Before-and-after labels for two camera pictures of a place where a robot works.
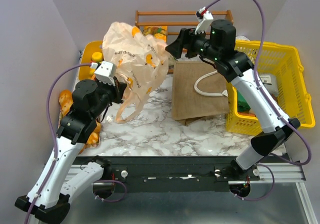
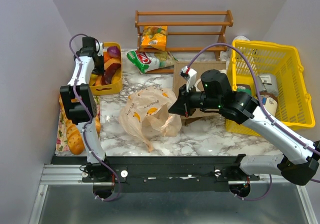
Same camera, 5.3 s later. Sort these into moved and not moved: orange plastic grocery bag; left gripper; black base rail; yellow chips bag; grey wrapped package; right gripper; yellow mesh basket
Moved: left gripper; right gripper; orange plastic grocery bag
Not moved: yellow mesh basket; yellow chips bag; black base rail; grey wrapped package
